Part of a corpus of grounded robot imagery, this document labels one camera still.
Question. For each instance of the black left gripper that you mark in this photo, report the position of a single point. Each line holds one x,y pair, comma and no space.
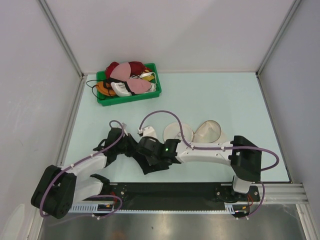
123,138

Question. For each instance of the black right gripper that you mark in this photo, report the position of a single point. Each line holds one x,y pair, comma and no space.
151,160

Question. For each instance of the black bra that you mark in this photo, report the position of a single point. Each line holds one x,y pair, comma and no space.
147,162

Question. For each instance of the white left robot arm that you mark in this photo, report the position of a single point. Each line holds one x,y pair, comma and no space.
60,187

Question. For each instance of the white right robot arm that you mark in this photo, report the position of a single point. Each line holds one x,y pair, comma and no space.
240,154

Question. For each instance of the white bra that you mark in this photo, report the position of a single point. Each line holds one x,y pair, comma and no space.
121,89

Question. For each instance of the orange bra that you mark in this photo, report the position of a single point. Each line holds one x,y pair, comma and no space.
105,89

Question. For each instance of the pink bra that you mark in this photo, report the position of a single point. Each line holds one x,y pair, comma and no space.
136,85

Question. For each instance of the yellow bra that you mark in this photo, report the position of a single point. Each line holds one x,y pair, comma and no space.
148,76

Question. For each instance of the red bra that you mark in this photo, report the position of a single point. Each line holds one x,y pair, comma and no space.
126,69

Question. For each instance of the green plastic bin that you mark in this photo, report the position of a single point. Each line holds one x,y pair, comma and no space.
153,92

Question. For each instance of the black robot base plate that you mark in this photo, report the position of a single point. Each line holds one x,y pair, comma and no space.
179,192

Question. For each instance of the white cable duct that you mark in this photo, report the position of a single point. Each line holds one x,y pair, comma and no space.
192,207

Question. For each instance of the aluminium frame rail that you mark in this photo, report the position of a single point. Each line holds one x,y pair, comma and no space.
285,193

